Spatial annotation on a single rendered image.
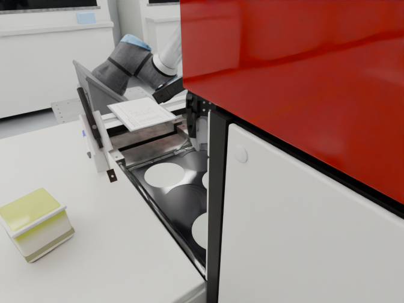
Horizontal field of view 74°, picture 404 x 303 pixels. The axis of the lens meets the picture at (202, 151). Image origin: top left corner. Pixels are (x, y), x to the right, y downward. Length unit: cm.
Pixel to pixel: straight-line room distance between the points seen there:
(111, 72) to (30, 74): 231
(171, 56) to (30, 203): 78
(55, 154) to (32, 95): 278
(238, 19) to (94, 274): 37
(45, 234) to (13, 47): 298
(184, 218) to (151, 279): 19
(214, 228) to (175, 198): 32
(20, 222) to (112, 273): 14
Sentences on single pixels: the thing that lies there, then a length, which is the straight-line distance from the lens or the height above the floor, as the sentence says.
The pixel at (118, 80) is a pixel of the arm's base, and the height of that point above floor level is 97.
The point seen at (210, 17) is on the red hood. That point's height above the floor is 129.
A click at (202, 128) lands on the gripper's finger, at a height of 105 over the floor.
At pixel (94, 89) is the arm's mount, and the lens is 105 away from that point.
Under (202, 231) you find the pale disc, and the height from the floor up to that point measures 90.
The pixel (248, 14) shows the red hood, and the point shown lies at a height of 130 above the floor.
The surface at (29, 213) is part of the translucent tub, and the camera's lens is 46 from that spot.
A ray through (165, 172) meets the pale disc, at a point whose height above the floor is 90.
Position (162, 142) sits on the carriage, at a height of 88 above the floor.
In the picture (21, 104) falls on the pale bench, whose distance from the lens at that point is 350.
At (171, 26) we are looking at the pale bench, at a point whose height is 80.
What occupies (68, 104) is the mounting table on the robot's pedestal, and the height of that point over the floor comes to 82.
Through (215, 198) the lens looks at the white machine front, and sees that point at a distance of 27.
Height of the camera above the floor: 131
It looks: 33 degrees down
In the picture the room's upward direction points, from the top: straight up
